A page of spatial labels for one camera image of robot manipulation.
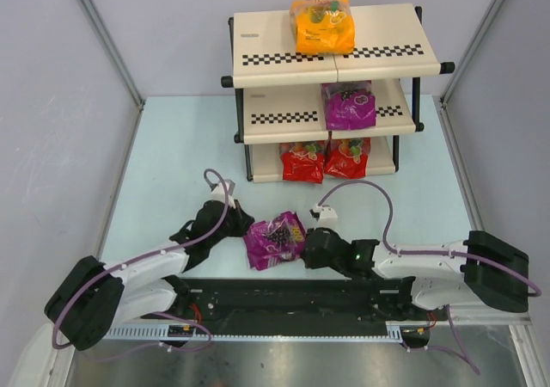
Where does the purple grape gummy bag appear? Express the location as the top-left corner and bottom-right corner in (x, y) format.
(321, 80), (376, 131)
(243, 211), (306, 271)

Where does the red fruit gummy bag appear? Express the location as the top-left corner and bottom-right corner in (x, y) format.
(324, 138), (371, 180)
(278, 140), (326, 184)

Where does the orange mango gummy bag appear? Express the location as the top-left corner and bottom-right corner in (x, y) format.
(289, 0), (356, 55)

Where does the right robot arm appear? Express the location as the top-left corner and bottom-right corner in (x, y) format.
(302, 228), (529, 313)

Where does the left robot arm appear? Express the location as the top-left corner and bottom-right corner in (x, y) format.
(44, 200), (254, 351)

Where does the beige three-tier shelf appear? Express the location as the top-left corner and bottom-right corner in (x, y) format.
(220, 2), (455, 184)

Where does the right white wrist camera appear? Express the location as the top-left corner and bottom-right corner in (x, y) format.
(310, 205), (338, 230)

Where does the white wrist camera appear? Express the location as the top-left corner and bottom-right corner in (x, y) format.
(310, 205), (338, 230)
(210, 179), (235, 208)

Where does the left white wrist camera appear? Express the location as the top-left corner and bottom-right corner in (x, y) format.
(210, 179), (235, 208)

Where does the grey cable duct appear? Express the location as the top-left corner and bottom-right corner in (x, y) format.
(105, 316), (430, 342)

